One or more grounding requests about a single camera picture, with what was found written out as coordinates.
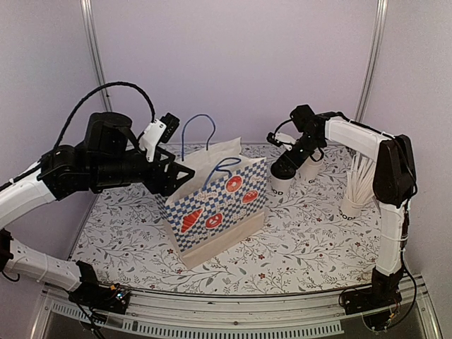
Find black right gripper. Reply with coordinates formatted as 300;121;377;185
278;133;324;174

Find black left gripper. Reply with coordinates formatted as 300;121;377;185
92;145;195;196

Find black plastic cup lid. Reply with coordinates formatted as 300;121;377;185
270;160;296;180

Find white paper cup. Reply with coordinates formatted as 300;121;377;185
270;176;292;203
300;157;323;184

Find blue checkered paper bag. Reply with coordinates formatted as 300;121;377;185
156;138;268;269

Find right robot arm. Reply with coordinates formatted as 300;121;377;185
266;105;417;308

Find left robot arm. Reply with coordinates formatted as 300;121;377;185
1;112;194;309

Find white paper-wrapped straws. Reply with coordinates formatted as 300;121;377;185
345;152;376;205

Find white cup holding straws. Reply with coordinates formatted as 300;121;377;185
339;195;364;220

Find floral patterned table mat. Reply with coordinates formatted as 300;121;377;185
71;145;381;295

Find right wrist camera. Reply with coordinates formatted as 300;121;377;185
266;132;296;150

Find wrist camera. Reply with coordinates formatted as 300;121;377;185
266;132;296;150
138;112;180;162

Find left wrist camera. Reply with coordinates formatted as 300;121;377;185
138;112;180;162

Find right aluminium frame post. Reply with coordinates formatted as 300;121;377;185
355;0;388;122

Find aluminium frame post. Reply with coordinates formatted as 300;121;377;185
79;0;114;114
355;0;388;122

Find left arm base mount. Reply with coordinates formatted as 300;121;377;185
69;261;131;314

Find left aluminium frame post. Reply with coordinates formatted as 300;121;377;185
79;0;114;114

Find aluminium front rail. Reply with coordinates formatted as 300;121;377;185
31;275;444;338

